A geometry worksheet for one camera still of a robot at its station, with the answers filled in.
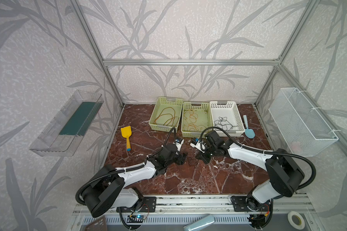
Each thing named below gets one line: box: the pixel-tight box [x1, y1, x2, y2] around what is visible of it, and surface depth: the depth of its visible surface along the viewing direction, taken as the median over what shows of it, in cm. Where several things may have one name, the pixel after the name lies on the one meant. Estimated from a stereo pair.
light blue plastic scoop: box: [242, 115, 256, 139], surface depth 105 cm
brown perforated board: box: [84, 215, 108, 231], surface depth 70 cm
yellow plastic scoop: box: [120, 125, 133, 152], surface depth 104 cm
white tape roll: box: [287, 210, 306, 230], surface depth 70 cm
